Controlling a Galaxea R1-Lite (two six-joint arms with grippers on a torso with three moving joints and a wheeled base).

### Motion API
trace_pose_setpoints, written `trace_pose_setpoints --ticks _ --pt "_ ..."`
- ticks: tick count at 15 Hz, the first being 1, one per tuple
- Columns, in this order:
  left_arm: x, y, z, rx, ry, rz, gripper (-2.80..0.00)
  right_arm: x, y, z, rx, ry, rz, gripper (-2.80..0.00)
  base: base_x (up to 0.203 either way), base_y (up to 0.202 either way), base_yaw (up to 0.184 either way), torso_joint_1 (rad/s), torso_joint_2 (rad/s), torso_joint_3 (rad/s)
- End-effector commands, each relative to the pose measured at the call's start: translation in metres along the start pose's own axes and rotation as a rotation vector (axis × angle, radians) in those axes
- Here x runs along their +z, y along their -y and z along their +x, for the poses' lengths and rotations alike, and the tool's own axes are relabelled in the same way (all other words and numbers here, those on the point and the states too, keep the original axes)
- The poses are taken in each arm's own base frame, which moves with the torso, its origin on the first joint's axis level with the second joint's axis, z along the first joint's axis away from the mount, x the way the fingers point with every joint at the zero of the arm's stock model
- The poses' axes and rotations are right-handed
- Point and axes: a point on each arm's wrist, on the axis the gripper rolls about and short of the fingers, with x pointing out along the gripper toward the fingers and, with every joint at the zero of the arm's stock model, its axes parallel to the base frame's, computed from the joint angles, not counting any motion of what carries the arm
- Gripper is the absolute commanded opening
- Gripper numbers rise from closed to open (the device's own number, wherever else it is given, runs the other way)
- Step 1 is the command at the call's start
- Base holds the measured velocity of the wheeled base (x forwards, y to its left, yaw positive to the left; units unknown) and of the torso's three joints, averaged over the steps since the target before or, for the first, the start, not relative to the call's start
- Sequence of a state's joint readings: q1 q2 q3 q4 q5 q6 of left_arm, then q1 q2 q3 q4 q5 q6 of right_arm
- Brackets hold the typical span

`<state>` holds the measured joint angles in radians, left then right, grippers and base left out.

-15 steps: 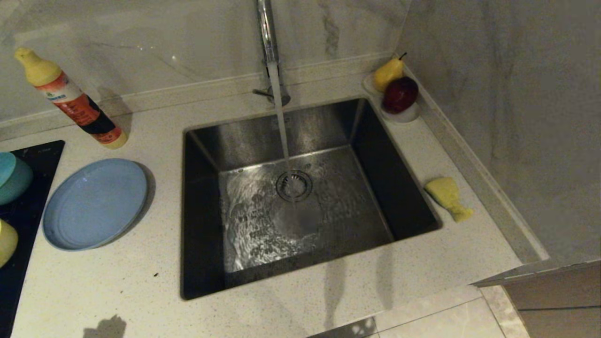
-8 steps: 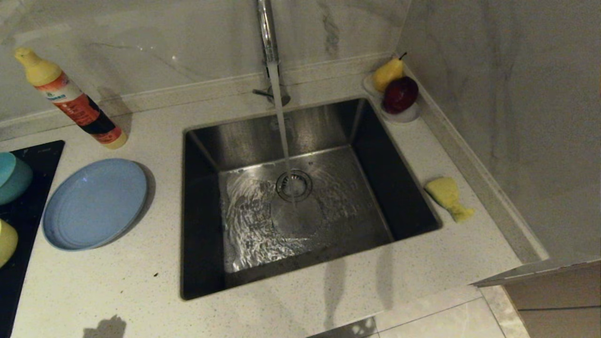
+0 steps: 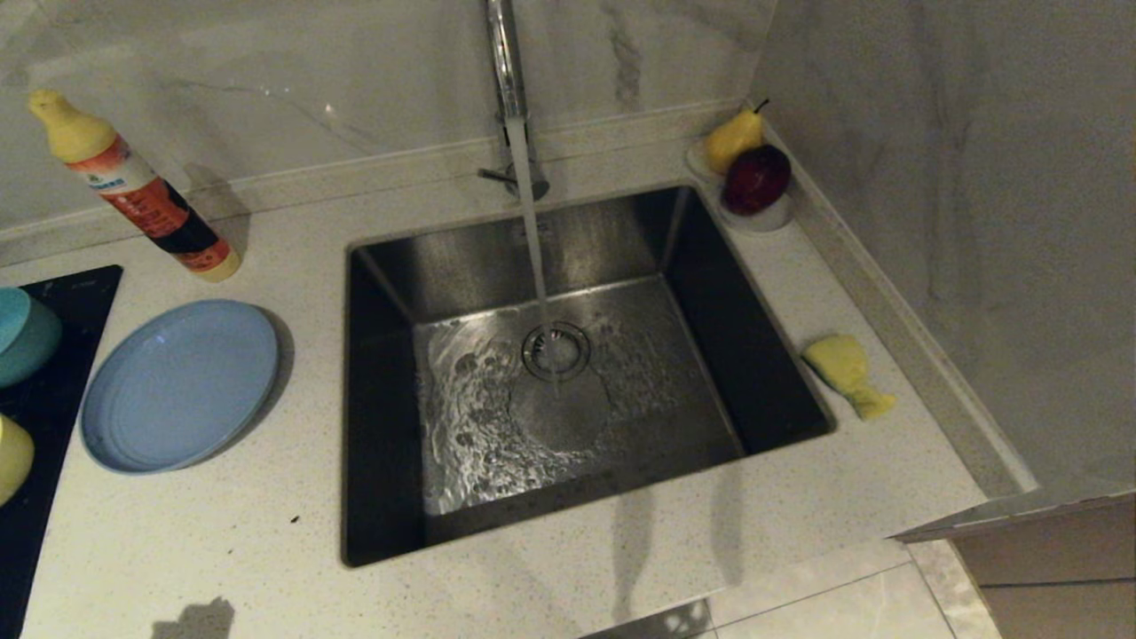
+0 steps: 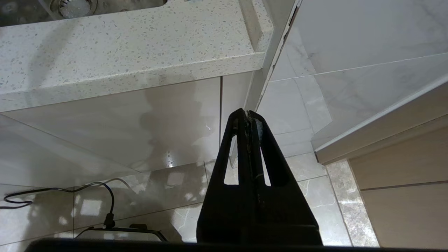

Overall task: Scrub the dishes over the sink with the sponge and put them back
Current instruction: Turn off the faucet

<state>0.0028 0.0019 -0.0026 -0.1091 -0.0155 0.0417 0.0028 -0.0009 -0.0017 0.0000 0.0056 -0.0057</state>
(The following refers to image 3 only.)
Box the chrome faucet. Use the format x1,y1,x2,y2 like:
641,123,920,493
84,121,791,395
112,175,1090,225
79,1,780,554
477,0,551,200

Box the yellow green sponge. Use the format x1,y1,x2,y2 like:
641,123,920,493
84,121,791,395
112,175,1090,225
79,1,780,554
803,334,897,422

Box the blue round plate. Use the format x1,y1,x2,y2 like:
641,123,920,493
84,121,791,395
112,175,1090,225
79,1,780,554
80,299,280,474

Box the orange dish soap bottle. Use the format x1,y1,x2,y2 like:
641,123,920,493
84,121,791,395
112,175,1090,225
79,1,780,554
27,89,242,283

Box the teal bowl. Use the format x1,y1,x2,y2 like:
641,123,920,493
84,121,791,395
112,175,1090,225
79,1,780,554
0,286,63,389

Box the yellow plastic bowl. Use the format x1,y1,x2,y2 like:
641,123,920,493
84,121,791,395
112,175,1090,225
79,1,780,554
0,414,35,507

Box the metal sink drain strainer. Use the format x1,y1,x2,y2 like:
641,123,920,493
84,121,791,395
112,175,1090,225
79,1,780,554
521,320,592,383

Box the stainless steel sink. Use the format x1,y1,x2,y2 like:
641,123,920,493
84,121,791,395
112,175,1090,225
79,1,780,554
340,182,838,569

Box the clear tap water stream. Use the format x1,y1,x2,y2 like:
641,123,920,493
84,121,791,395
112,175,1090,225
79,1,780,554
504,115,564,391

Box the small white fruit dish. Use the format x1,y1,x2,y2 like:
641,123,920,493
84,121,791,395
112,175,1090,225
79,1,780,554
685,133,797,233

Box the dark red apple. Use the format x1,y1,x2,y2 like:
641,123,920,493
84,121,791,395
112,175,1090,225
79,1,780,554
722,142,794,216

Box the yellow pear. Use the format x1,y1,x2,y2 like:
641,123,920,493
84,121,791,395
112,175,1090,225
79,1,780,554
706,98,771,174

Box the black induction cooktop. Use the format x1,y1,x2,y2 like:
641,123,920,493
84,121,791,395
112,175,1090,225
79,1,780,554
0,264,123,639

